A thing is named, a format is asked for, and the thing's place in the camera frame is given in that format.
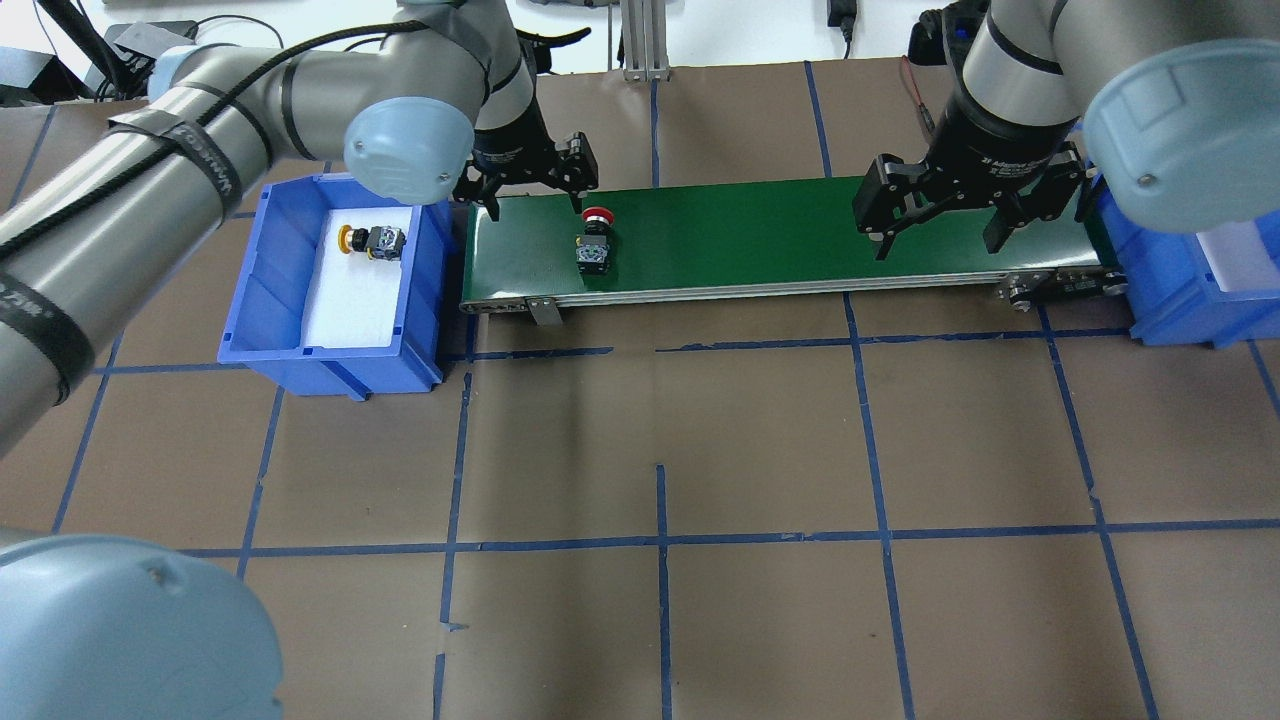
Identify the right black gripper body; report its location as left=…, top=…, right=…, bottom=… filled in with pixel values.
left=915, top=95, right=1085, bottom=225

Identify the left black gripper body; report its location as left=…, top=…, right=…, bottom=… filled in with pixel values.
left=472, top=115, right=559, bottom=184

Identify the red push button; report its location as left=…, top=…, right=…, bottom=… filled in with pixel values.
left=575, top=206, right=614, bottom=275

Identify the yellow push button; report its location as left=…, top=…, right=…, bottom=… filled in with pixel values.
left=337, top=225, right=407, bottom=263

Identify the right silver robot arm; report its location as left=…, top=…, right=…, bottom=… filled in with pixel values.
left=852, top=1, right=1279, bottom=258

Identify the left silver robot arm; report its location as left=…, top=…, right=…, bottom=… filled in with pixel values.
left=3, top=1, right=599, bottom=719

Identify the green conveyor belt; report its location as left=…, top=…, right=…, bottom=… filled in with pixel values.
left=460, top=177, right=1119, bottom=314

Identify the white foam pad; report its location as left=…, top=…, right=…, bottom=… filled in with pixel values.
left=300, top=208, right=412, bottom=348

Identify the blue destination bin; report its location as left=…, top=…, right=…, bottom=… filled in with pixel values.
left=1084, top=172, right=1279, bottom=348

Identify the blue source bin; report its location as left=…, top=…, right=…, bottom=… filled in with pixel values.
left=218, top=173, right=456, bottom=401

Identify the red thin wire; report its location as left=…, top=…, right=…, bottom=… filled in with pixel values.
left=899, top=55, right=936, bottom=136

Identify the aluminium frame post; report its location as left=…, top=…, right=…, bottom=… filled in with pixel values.
left=620, top=0, right=671, bottom=82

